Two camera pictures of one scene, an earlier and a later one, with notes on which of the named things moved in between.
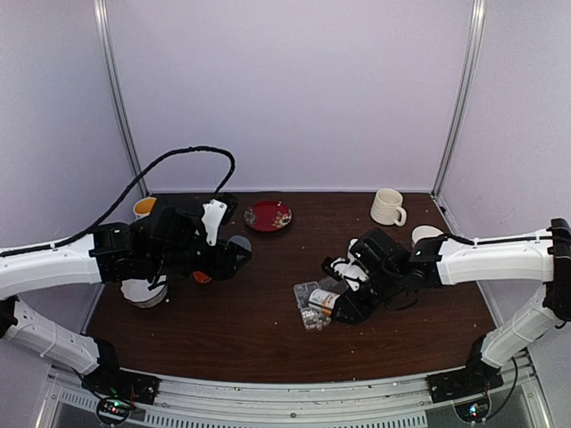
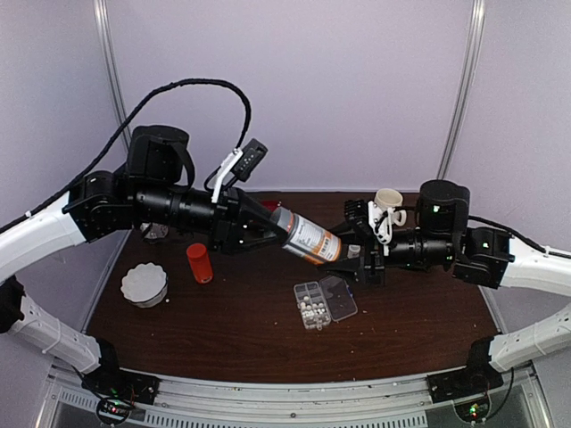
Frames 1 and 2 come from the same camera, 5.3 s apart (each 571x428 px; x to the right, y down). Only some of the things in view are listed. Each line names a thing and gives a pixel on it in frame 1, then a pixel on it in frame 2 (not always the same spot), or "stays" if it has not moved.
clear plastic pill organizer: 313,318 stays
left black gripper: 219,266 -> 230,237
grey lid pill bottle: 322,300 -> 306,237
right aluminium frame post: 462,101 stays
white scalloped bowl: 137,292 stays
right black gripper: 351,308 -> 361,267
